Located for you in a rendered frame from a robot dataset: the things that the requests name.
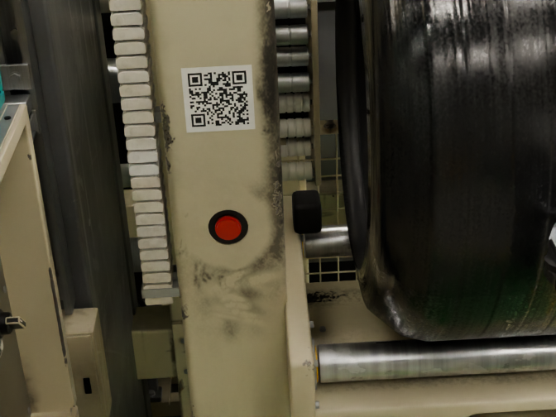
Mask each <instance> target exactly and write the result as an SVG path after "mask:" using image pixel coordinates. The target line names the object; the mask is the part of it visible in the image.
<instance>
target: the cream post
mask: <svg viewBox="0 0 556 417"><path fill-rule="evenodd" d="M149 4H150V13H151V28H152V36H153V44H154V52H155V61H156V76H157V84H158V92H159V100H160V109H161V122H162V129H163V136H164V144H165V163H166V172H167V180H168V188H169V196H170V211H171V220H172V228H173V236H174V244H175V259H176V268H177V276H178V284H179V289H180V302H181V310H182V322H183V332H184V341H185V356H186V364H187V372H188V381H189V396H190V404H191V412H192V417H291V412H290V390H289V379H288V368H287V351H286V332H285V304H286V302H287V281H286V262H285V225H284V204H283V185H282V167H281V153H280V109H279V89H278V70H277V51H276V20H275V4H274V0H149ZM229 65H252V84H253V98H254V113H255V129H249V130H233V131H217V132H187V131H186V121H185V104H184V95H183V85H182V76H181V68H197V67H213V66H229ZM226 215H230V216H233V217H235V218H237V219H238V220H239V221H240V223H241V232H240V234H239V236H238V237H236V238H234V239H233V240H224V239H222V238H220V237H219V236H218V235H217V233H216V232H215V224H216V222H217V221H218V219H219V218H221V217H222V216H226Z"/></svg>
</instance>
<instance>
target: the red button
mask: <svg viewBox="0 0 556 417"><path fill-rule="evenodd" d="M215 232H216V233H217V235H218V236H219V237H220V238H222V239H224V240H233V239H234V238H236V237H238V236H239V234H240V232H241V223H240V221H239V220H238V219H237V218H235V217H233V216H230V215H226V216H222V217H221V218H219V219H218V221H217V222H216V224H215Z"/></svg>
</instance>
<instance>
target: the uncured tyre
mask: <svg viewBox="0 0 556 417"><path fill-rule="evenodd" d="M335 58H336V87H337V107H338V137H339V150H340V161H341V171H342V181H343V197H344V205H345V212H346V219H347V230H348V236H349V241H350V246H351V250H352V257H353V260H354V264H355V268H356V272H357V278H358V282H359V286H360V290H361V293H362V298H363V301H364V304H365V306H366V307H367V309H368V310H370V311H371V312H372V313H373V314H374V315H375V316H376V317H377V318H379V319H380V320H381V321H383V322H384V323H385V324H386V325H388V326H389V327H390V328H392V329H393V330H394V331H395V332H396V333H398V334H399V335H400V336H403V337H407V338H413V339H418V340H421V341H425V342H435V341H450V340H465V339H480V338H510V337H525V336H540V335H555V334H556V290H554V286H553V284H552V283H550V282H549V281H548V280H547V278H546V277H545V275H544V257H545V256H546V255H547V253H548V249H549V236H550V233H551V231H552V228H553V226H554V224H555V223H556V0H335Z"/></svg>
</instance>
